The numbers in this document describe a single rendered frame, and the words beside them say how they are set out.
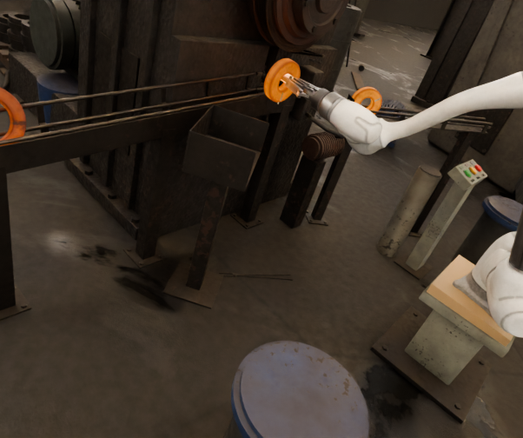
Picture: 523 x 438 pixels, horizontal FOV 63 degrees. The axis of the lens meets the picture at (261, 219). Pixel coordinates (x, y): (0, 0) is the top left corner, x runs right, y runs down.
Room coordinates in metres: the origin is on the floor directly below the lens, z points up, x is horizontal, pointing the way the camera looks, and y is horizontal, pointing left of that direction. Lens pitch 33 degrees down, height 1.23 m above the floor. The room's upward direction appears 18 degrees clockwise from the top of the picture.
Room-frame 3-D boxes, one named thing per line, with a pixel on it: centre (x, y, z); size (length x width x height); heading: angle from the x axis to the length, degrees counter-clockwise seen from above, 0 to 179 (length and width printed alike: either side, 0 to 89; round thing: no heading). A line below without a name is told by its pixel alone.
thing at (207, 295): (1.26, 0.18, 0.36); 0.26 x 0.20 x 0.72; 0
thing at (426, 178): (2.01, -0.72, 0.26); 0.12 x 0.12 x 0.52
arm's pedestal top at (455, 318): (1.31, -0.86, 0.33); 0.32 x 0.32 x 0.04; 58
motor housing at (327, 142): (2.01, -0.18, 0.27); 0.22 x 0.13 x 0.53; 145
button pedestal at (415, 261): (1.96, -0.87, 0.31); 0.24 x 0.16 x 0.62; 145
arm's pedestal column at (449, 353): (1.31, -0.86, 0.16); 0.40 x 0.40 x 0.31; 58
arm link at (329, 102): (1.42, -0.11, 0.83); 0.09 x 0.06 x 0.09; 146
